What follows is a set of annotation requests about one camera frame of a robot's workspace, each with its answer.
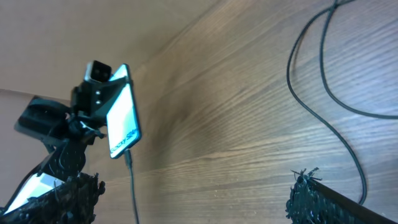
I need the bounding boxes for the blue Samsung Galaxy smartphone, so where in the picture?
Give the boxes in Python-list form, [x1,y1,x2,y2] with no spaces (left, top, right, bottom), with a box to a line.
[106,63,142,159]

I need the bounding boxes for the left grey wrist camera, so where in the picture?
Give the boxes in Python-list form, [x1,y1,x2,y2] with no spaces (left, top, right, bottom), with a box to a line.
[84,60,111,83]

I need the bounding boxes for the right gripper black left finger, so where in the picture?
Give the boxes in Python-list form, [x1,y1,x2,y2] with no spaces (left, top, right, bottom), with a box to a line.
[1,173,106,224]

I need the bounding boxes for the black USB charging cable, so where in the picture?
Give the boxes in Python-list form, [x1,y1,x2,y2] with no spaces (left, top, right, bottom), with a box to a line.
[123,0,398,224]

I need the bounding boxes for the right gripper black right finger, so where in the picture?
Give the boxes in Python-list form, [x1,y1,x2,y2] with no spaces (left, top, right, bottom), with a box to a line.
[285,168,397,224]

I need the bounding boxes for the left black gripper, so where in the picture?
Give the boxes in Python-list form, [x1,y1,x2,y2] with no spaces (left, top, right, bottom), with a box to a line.
[70,78,131,120]

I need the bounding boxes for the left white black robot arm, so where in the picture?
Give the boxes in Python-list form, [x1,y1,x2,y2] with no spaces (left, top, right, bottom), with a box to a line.
[1,78,141,223]

